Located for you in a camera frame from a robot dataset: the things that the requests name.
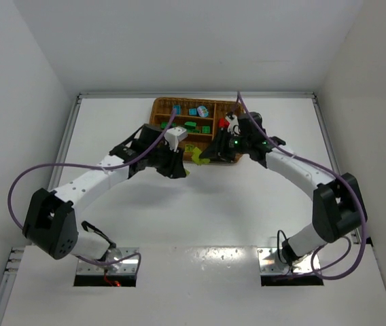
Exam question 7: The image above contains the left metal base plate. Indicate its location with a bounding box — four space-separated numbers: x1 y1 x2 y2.
76 247 141 278

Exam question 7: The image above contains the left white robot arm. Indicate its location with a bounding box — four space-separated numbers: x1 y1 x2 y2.
22 124 188 266

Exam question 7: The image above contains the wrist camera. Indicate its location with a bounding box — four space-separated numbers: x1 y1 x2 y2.
225 112 239 136
164 127 188 151

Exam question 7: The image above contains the metal base plate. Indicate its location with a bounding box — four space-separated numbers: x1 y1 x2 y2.
257 247 320 276
76 247 141 278

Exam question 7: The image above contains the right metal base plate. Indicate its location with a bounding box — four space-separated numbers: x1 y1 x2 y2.
257 247 320 276

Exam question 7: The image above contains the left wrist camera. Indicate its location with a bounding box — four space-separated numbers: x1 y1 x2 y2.
164 127 188 151

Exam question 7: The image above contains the blue lego base piece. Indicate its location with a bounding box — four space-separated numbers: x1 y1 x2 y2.
188 108 197 116

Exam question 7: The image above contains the lime sloped lego brick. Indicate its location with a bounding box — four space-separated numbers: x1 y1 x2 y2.
185 144 194 153

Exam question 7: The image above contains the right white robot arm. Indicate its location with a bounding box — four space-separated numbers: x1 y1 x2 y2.
200 112 367 266

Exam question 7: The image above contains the green upturned lego brick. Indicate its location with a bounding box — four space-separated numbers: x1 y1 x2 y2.
183 122 196 132

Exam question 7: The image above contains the brown wicker divided basket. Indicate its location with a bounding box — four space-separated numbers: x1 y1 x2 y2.
150 97 244 162

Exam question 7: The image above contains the red lego arch piece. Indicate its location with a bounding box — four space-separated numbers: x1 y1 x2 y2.
218 118 230 129

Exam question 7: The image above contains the blue monster face lego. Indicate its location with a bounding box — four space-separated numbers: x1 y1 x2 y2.
196 105 209 117

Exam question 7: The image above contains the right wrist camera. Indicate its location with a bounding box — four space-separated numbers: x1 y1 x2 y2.
225 112 239 136

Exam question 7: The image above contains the lime green lego piece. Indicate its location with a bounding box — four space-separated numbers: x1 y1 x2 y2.
191 147 210 166

